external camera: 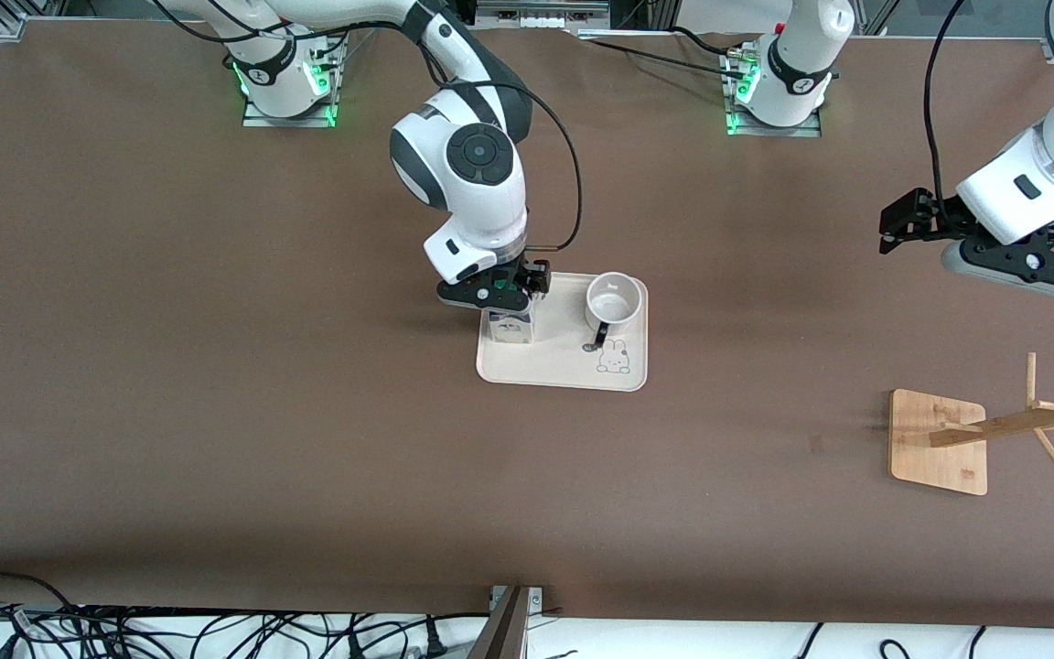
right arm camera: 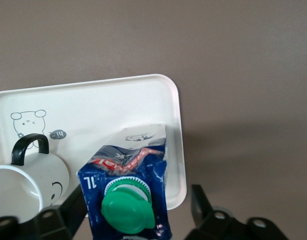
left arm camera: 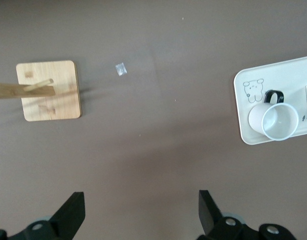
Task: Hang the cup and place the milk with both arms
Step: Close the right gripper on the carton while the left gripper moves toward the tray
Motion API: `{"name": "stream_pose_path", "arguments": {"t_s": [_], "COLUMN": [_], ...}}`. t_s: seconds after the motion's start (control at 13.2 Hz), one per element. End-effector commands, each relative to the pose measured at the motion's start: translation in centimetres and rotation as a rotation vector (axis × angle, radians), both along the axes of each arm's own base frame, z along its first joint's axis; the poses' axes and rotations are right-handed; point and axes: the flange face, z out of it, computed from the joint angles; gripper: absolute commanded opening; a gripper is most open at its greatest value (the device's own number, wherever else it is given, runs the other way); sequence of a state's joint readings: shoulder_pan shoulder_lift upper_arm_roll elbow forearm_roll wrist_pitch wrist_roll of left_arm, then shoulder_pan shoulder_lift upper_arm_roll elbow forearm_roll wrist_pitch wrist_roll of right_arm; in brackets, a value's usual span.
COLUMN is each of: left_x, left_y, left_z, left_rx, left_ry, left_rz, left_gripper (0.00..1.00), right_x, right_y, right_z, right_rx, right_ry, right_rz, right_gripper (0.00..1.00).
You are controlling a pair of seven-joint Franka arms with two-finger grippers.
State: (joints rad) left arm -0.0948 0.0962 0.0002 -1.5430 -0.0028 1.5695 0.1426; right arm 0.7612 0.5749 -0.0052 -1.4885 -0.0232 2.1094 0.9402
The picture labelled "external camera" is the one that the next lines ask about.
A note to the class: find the wooden cup rack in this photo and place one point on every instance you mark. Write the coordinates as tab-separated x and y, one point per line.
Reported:
934	448

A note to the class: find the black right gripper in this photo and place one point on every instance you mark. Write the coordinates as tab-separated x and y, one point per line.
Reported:
530	274

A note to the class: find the blue white milk carton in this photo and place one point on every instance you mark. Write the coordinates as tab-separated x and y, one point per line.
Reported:
510	328

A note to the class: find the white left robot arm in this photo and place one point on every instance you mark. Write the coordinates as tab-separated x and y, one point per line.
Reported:
801	55

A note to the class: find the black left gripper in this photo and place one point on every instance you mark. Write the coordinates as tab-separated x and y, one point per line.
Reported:
937	217

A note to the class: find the cream tray with bear print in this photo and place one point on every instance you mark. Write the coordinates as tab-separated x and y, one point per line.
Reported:
554	361

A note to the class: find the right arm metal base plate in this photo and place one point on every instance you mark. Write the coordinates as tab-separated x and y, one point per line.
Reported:
257	121

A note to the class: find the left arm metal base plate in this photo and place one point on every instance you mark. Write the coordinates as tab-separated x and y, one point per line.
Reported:
792	131

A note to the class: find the grey metal box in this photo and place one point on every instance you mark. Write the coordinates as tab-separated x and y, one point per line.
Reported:
541	16

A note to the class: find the metal frame beam with bracket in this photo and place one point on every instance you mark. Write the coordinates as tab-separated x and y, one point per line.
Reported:
504	631

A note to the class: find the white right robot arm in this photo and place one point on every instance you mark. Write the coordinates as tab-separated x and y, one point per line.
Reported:
481	210

